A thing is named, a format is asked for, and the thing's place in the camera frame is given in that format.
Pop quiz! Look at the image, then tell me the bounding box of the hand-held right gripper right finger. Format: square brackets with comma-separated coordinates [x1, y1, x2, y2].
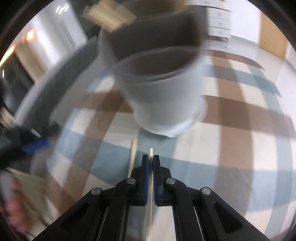
[153, 155, 271, 241]

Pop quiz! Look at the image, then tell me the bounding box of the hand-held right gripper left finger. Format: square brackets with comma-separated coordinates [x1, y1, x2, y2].
[32, 154, 150, 241]

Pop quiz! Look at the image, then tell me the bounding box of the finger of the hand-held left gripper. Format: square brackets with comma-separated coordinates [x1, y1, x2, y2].
[14, 125, 58, 154]

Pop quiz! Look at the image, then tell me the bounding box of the wooden chopstick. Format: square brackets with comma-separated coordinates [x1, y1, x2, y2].
[145, 148, 154, 241]
[127, 138, 137, 179]

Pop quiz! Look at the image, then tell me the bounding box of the grey divided utensil holder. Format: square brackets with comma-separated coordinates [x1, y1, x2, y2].
[97, 0, 208, 138]

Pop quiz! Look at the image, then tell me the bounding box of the cluster of wooden chopsticks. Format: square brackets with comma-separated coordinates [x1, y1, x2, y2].
[82, 3, 137, 33]

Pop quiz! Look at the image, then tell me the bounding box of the person's left hand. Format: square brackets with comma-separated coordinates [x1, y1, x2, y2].
[0, 174, 30, 232]

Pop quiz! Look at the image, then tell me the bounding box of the beige cloth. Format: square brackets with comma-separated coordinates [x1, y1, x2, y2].
[9, 167, 63, 232]

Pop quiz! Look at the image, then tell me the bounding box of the grey quilted bed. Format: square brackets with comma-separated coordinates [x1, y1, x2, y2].
[14, 35, 102, 130]

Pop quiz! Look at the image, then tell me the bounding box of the checkered tablecloth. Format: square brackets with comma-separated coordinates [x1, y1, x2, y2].
[30, 50, 294, 241]

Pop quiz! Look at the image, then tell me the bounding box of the beige curtain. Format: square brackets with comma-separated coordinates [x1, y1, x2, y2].
[14, 29, 53, 81]

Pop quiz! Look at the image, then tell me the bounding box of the white wardrobe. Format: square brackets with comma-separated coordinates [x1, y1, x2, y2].
[30, 5, 86, 72]

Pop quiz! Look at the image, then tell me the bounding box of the white drawer unit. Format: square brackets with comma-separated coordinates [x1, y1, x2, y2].
[203, 0, 232, 42]

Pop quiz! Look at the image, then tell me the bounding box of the wooden door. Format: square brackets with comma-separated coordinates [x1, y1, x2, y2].
[259, 11, 289, 58]

